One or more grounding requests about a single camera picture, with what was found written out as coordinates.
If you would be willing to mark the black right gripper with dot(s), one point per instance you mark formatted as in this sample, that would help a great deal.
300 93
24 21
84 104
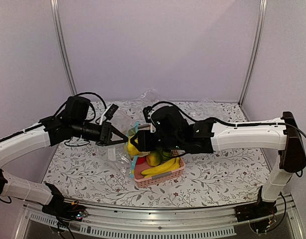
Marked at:
144 145

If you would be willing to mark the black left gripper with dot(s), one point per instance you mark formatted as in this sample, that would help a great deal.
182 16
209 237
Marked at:
105 135

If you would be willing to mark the yellow toy lemon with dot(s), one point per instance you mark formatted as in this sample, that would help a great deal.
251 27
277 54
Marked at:
131 149

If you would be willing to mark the clear zip top bag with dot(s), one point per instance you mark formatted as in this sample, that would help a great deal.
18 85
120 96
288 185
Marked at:
116 157

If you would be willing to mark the yellow green toy mango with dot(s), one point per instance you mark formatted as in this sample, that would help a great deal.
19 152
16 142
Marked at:
153 159

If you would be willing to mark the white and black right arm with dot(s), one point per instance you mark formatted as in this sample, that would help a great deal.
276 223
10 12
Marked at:
172 131

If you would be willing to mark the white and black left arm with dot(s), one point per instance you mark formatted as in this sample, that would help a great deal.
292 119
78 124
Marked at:
69 121

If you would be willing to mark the crumpled clear plastic bag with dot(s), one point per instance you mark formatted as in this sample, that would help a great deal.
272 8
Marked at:
150 97

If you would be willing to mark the red toy fruit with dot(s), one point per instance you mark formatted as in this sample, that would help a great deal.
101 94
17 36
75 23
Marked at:
141 160

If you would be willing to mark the green toy pear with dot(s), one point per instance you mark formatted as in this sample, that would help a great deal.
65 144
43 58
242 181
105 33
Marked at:
167 154

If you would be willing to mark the pink perforated plastic basket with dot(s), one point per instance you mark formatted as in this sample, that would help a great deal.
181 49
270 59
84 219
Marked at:
142 182

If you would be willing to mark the yellow toy banana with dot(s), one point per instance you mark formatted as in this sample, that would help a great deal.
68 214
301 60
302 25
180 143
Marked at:
170 165

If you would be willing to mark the floral patterned table mat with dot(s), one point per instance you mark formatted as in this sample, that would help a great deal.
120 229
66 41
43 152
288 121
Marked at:
86 172

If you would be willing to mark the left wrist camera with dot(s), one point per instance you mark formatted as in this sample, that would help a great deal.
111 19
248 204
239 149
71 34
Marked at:
111 111

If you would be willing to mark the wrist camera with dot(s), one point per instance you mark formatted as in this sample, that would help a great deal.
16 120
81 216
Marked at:
111 111
146 112

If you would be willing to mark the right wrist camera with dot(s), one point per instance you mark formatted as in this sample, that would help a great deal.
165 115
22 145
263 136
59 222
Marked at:
146 112

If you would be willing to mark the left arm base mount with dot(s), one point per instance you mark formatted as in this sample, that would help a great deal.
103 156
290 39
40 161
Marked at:
69 211

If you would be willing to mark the aluminium front frame rail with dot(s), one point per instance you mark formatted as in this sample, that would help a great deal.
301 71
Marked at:
106 221

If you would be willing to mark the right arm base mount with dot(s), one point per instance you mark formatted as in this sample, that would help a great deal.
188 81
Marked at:
259 212

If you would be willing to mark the aluminium left corner post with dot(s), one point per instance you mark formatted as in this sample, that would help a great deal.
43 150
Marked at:
62 47

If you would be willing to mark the aluminium corner post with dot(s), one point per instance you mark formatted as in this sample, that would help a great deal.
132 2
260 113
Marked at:
62 47
255 49

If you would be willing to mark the aluminium right corner post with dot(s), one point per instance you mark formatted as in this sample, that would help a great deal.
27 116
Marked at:
255 49

